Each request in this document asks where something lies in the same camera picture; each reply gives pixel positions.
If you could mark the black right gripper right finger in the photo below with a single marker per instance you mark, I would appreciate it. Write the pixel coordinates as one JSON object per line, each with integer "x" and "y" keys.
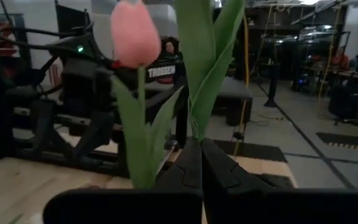
{"x": 259, "y": 208}

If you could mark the pink artificial tulip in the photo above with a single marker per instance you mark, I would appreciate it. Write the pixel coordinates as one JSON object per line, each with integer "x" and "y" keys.
{"x": 204, "y": 77}
{"x": 134, "y": 34}

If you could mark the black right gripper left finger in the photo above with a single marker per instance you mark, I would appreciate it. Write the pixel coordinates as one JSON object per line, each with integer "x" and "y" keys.
{"x": 166, "y": 205}

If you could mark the black rolling cart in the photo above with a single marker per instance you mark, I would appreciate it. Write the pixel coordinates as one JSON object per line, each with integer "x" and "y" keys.
{"x": 343, "y": 102}

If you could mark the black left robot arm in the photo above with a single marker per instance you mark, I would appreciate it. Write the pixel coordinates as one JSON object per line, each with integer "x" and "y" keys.
{"x": 70, "y": 43}

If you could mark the black padded bench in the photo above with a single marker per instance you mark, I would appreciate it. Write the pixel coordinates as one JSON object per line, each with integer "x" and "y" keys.
{"x": 233, "y": 90}

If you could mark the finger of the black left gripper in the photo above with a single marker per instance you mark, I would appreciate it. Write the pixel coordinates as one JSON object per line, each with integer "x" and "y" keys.
{"x": 42, "y": 127}
{"x": 99, "y": 133}

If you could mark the person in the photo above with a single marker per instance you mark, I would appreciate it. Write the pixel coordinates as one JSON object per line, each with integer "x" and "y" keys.
{"x": 169, "y": 47}

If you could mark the black floor mat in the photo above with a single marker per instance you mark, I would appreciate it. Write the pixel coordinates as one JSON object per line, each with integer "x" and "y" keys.
{"x": 253, "y": 151}
{"x": 350, "y": 140}

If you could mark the black monitor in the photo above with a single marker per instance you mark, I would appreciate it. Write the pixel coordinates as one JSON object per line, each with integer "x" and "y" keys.
{"x": 70, "y": 18}

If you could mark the black pedestal stand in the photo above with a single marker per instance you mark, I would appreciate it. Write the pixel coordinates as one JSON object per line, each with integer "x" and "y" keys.
{"x": 273, "y": 84}

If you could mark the black aluminium table frame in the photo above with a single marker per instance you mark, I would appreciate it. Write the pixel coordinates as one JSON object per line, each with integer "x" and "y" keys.
{"x": 104, "y": 165}

